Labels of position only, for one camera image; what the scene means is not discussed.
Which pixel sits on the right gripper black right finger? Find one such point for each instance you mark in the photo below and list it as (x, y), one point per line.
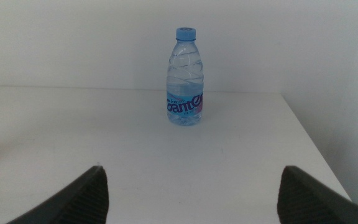
(306, 202)

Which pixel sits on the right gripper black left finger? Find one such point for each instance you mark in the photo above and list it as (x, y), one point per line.
(79, 202)

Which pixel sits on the clear water bottle blue cap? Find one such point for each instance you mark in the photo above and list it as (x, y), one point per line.
(184, 102)

